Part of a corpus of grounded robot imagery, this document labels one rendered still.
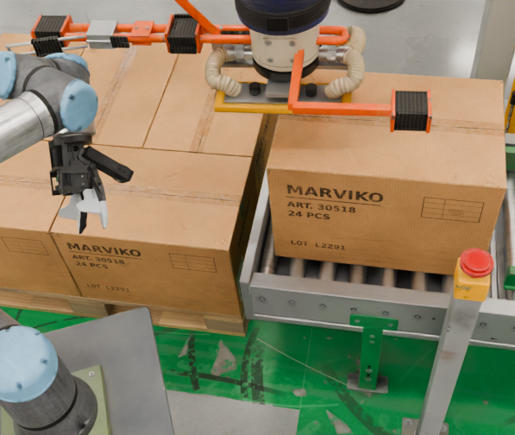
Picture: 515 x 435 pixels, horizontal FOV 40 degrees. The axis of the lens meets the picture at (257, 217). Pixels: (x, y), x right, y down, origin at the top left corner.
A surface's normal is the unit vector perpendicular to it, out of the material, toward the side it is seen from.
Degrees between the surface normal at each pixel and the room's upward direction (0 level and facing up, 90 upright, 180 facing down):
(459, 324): 90
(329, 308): 90
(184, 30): 0
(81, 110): 87
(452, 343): 90
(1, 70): 49
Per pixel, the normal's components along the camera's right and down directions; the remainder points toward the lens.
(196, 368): -0.08, -0.62
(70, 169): 0.54, -0.09
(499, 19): -0.18, 0.78
